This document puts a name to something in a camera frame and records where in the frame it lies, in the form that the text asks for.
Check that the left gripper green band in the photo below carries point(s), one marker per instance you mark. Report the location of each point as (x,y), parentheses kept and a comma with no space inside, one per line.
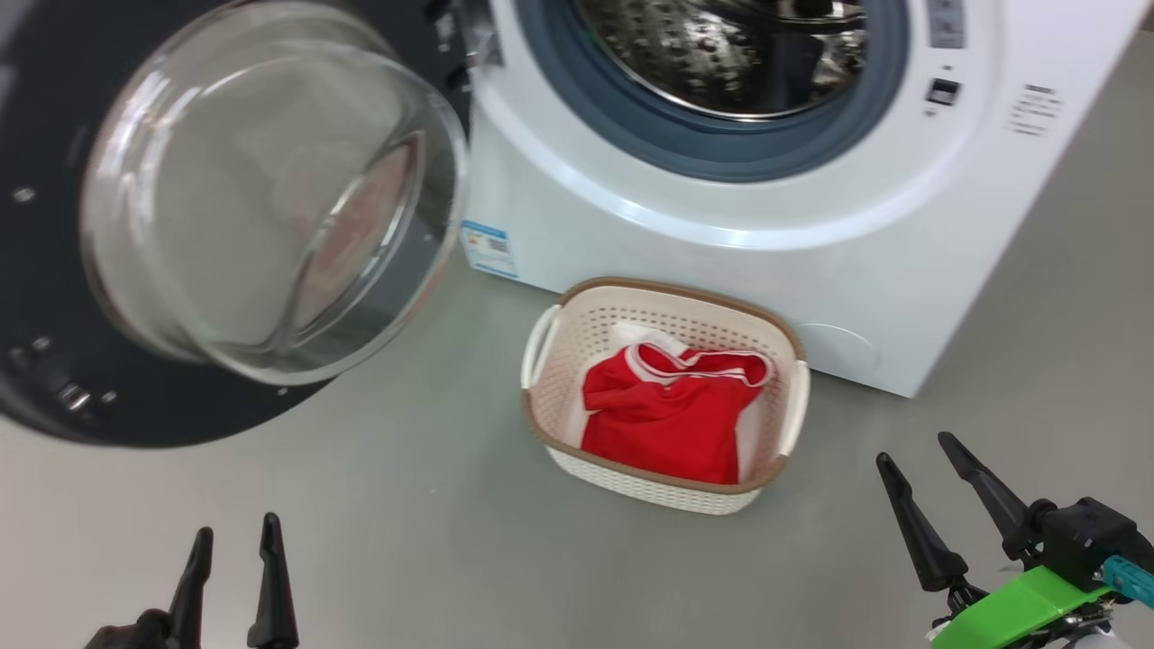
(131,635)

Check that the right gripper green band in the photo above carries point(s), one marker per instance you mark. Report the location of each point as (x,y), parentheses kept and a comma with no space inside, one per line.
(1019,608)

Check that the red garment with white trim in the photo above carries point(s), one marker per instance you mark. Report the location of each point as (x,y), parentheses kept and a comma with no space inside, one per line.
(667,424)

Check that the black round glass washer door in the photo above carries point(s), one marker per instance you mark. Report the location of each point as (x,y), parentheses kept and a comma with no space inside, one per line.
(54,270)

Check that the white front-load washing machine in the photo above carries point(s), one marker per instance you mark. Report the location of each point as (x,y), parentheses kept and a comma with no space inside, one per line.
(811,270)

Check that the cream perforated laundry basket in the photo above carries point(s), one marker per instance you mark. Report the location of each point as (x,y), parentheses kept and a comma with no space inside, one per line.
(577,333)

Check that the black rectangular latch slot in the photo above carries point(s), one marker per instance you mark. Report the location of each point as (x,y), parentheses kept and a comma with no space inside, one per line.
(945,92)

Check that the grey rubber door gasket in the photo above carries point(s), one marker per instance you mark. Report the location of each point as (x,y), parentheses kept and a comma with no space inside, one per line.
(703,153)

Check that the grey printed label sticker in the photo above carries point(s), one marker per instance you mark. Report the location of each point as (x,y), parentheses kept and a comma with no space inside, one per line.
(947,22)

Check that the stainless steel washing machine drum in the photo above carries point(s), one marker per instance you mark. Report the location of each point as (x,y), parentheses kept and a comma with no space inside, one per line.
(703,54)

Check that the round drain filter cover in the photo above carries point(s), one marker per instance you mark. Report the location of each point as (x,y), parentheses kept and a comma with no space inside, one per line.
(843,350)

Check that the blue energy label sticker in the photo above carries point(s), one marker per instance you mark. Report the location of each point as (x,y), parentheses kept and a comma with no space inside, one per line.
(489,250)

